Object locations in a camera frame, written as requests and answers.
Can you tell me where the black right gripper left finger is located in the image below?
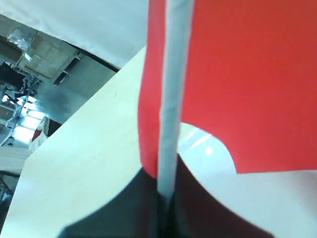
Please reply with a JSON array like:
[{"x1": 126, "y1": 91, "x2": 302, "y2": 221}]
[{"x1": 58, "y1": 169, "x2": 158, "y2": 238}]

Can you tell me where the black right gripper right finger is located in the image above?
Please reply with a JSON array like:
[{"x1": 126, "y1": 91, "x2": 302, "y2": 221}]
[{"x1": 167, "y1": 156, "x2": 274, "y2": 238}]

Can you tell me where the red flag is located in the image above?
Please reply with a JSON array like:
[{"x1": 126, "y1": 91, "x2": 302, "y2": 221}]
[{"x1": 138, "y1": 0, "x2": 317, "y2": 198}]

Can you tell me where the white rectangular plastic tray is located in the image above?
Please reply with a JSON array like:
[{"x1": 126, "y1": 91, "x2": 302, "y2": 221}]
[{"x1": 178, "y1": 123, "x2": 317, "y2": 226}]

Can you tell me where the cluttered background shelving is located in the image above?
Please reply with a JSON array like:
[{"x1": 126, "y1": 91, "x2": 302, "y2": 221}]
[{"x1": 0, "y1": 14, "x2": 82, "y2": 154}]

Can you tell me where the white backdrop cloth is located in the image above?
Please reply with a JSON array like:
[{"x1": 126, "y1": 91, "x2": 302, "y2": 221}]
[{"x1": 0, "y1": 0, "x2": 149, "y2": 68}]

